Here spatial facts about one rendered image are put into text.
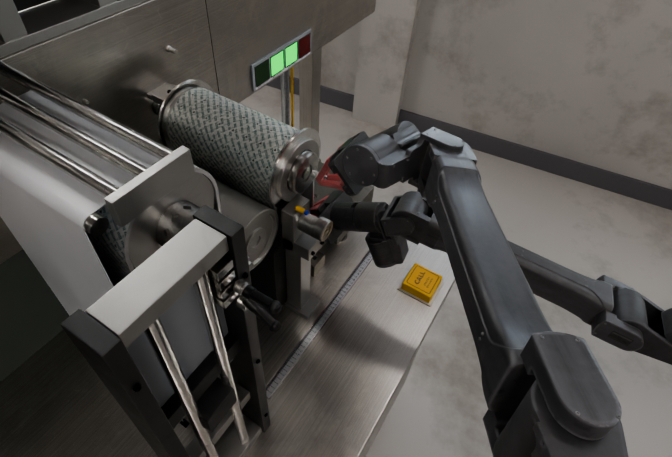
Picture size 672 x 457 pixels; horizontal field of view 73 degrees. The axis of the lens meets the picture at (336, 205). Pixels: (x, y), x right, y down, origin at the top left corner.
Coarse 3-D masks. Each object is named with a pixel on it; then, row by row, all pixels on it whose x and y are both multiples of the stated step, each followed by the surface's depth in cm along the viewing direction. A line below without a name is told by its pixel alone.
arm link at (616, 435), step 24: (528, 408) 30; (504, 432) 33; (528, 432) 30; (552, 432) 28; (504, 456) 32; (528, 456) 30; (552, 456) 27; (576, 456) 27; (600, 456) 27; (624, 456) 27
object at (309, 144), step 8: (168, 112) 81; (168, 120) 81; (168, 136) 83; (296, 144) 74; (304, 144) 75; (312, 144) 77; (296, 152) 73; (288, 160) 72; (280, 168) 73; (288, 168) 73; (280, 176) 73; (280, 184) 73; (280, 192) 75; (288, 192) 77; (288, 200) 78
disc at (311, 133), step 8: (304, 128) 75; (312, 128) 77; (296, 136) 73; (304, 136) 75; (312, 136) 78; (288, 144) 72; (320, 144) 82; (280, 152) 71; (288, 152) 73; (280, 160) 72; (272, 168) 71; (272, 176) 72; (272, 184) 73; (272, 192) 74; (272, 200) 75; (280, 200) 77
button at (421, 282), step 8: (416, 264) 106; (416, 272) 104; (424, 272) 104; (432, 272) 105; (408, 280) 103; (416, 280) 103; (424, 280) 103; (432, 280) 103; (440, 280) 103; (408, 288) 102; (416, 288) 101; (424, 288) 101; (432, 288) 102; (416, 296) 102; (424, 296) 101; (432, 296) 102
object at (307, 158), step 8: (304, 152) 76; (312, 152) 76; (296, 160) 74; (304, 160) 74; (312, 160) 77; (296, 168) 74; (304, 168) 76; (312, 168) 78; (288, 176) 75; (296, 176) 74; (304, 176) 77; (288, 184) 76; (296, 184) 76; (304, 184) 78; (296, 192) 77
